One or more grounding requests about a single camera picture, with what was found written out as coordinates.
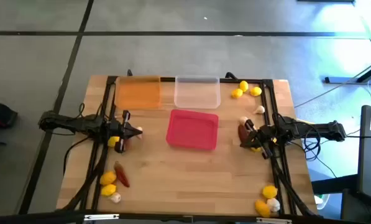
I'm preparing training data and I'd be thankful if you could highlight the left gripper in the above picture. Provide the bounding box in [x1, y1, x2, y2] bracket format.
[106, 110, 139, 154]

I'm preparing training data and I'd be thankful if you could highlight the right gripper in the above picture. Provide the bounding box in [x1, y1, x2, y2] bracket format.
[240, 118, 277, 161]

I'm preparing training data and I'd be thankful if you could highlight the orange translucent plastic bin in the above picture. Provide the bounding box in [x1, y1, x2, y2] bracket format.
[114, 75, 162, 110]

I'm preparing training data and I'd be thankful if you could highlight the pink plastic bin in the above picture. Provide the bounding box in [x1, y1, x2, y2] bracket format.
[165, 108, 219, 151]

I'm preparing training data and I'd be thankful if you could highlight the clear plastic bin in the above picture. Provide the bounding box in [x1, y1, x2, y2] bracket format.
[173, 75, 222, 110]

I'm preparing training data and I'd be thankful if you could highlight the black crossbeam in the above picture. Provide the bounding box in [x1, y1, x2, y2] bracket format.
[0, 211, 371, 224]

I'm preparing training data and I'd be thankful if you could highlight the black floor stand base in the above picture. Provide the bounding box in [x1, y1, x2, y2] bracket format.
[324, 55, 371, 85]

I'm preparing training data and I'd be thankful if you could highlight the black bag with red trim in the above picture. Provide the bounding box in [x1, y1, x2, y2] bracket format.
[0, 97, 18, 129]

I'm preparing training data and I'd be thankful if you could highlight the black cable bundle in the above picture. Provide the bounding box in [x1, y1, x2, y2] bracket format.
[271, 157, 316, 217]
[59, 146, 110, 212]

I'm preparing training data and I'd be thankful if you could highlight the silver metal bracket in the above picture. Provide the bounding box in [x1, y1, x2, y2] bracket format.
[255, 217, 293, 224]
[84, 213, 120, 222]

